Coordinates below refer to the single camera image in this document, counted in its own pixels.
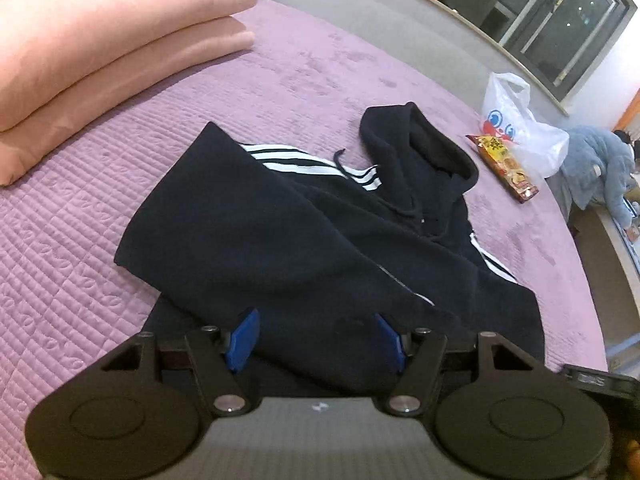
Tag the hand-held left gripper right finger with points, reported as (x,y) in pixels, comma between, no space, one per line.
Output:
(391,342)

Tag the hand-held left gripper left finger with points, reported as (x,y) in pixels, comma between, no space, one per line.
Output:
(243,340)

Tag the black hoodie with white stripes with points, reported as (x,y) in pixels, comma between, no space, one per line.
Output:
(280,230)

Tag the long white desk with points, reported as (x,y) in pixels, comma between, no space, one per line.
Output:
(620,240)

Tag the purple quilted bedspread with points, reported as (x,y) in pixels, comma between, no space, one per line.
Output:
(70,240)

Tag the red yellow snack packet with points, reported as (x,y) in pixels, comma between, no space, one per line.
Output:
(505,164)

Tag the white plastic bag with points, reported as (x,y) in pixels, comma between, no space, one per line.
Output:
(530,135)

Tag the folded pink quilt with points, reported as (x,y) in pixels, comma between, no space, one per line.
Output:
(90,45)

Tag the dark framed window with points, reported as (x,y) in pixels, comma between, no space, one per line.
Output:
(525,5)

